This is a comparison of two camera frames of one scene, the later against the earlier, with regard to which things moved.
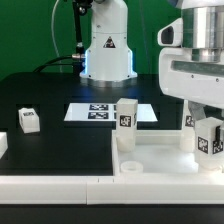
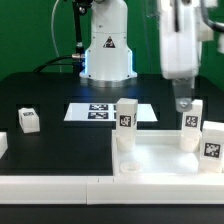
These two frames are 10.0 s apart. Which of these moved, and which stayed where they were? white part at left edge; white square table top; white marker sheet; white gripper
Moved: white gripper
Stayed: white marker sheet; white square table top; white part at left edge
